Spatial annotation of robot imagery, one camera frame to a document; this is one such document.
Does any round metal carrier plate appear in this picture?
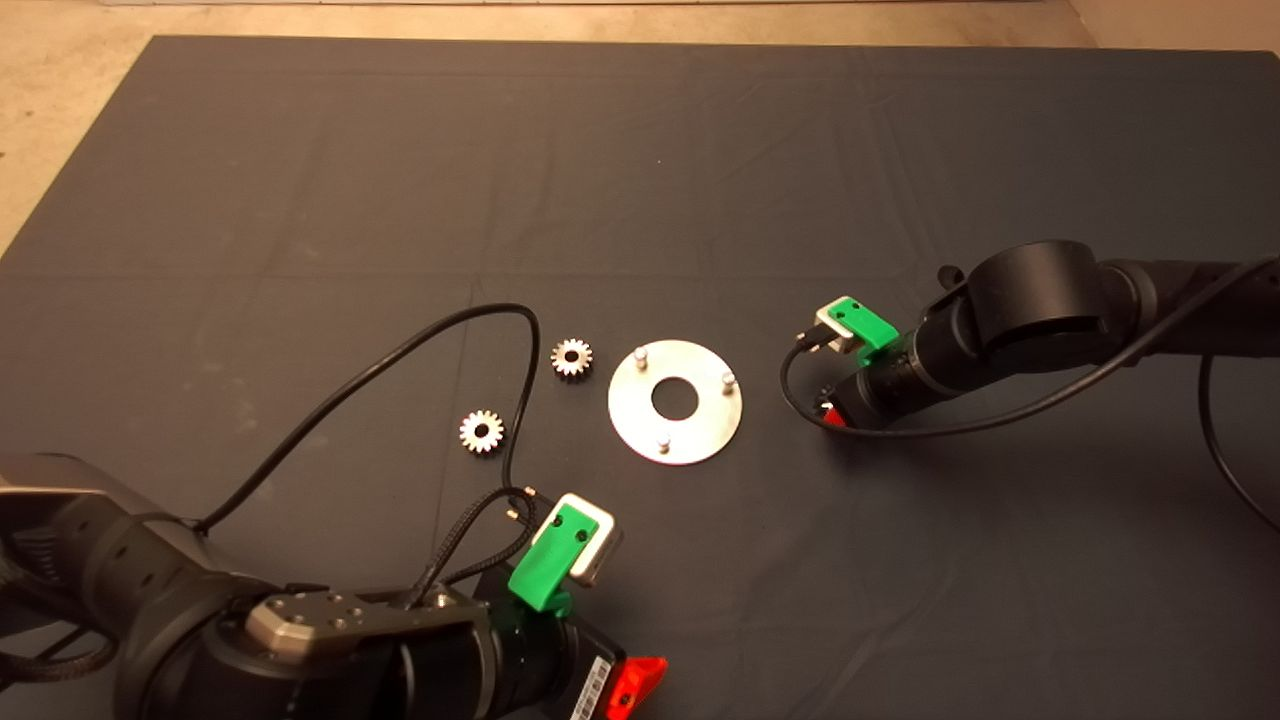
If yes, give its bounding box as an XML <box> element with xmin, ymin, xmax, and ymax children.
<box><xmin>607</xmin><ymin>339</ymin><xmax>744</xmax><ymax>467</ymax></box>

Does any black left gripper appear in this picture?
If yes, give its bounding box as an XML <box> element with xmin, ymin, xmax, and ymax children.
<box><xmin>470</xmin><ymin>570</ymin><xmax>669</xmax><ymax>720</ymax></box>

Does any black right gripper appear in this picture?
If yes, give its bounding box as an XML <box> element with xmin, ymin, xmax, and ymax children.
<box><xmin>818</xmin><ymin>360</ymin><xmax>906</xmax><ymax>429</ymax></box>

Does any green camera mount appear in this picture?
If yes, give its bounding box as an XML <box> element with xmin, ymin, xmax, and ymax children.
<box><xmin>825</xmin><ymin>296</ymin><xmax>899</xmax><ymax>353</ymax></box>
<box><xmin>508</xmin><ymin>503</ymin><xmax>601</xmax><ymax>613</ymax></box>

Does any braided black left arm cable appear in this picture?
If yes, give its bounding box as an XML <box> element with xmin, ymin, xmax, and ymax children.
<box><xmin>415</xmin><ymin>488</ymin><xmax>541</xmax><ymax>611</ymax></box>

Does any steel planetary gear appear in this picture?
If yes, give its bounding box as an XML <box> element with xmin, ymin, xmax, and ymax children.
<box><xmin>550</xmin><ymin>338</ymin><xmax>594</xmax><ymax>380</ymax></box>
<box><xmin>459</xmin><ymin>410</ymin><xmax>507</xmax><ymax>456</ymax></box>

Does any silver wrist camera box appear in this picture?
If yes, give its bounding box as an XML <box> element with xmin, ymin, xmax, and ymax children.
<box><xmin>530</xmin><ymin>493</ymin><xmax>623</xmax><ymax>588</ymax></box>
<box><xmin>812</xmin><ymin>303</ymin><xmax>861</xmax><ymax>351</ymax></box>

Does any smooth black right camera cable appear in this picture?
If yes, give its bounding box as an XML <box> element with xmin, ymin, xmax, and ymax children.
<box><xmin>780</xmin><ymin>258</ymin><xmax>1280</xmax><ymax>531</ymax></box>

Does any green right camera mount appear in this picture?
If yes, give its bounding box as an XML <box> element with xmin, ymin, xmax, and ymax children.
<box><xmin>825</xmin><ymin>296</ymin><xmax>899</xmax><ymax>353</ymax></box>

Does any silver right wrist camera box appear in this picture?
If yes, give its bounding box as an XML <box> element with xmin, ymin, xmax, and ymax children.
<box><xmin>812</xmin><ymin>303</ymin><xmax>861</xmax><ymax>351</ymax></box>

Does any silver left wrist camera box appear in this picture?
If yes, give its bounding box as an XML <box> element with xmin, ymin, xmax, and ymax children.
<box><xmin>530</xmin><ymin>493</ymin><xmax>623</xmax><ymax>588</ymax></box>

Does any green left camera mount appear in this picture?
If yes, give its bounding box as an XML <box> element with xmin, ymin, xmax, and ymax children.
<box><xmin>508</xmin><ymin>503</ymin><xmax>601</xmax><ymax>613</ymax></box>

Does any dark grey table cloth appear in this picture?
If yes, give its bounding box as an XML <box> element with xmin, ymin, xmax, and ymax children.
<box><xmin>0</xmin><ymin>36</ymin><xmax>1280</xmax><ymax>720</ymax></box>

